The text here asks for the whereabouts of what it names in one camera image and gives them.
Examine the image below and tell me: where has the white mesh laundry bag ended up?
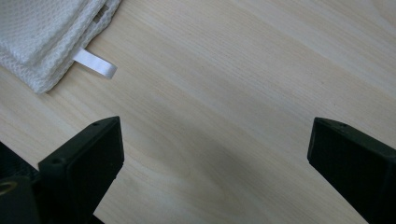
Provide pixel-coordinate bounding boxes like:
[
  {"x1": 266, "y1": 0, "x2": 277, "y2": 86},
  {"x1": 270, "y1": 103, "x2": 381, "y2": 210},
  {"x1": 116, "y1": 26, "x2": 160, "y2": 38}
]
[{"x1": 0, "y1": 0, "x2": 123, "y2": 95}]

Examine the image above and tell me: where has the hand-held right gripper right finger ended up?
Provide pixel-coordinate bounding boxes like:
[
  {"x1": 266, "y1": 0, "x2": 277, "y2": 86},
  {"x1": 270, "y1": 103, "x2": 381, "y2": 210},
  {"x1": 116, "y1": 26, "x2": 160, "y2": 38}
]
[{"x1": 307, "y1": 117, "x2": 396, "y2": 224}]

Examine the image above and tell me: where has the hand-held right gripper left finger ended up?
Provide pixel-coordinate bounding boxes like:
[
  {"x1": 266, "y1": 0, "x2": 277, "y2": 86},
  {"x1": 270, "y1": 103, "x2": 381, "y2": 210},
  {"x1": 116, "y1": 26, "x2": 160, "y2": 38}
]
[{"x1": 37, "y1": 116, "x2": 125, "y2": 224}]

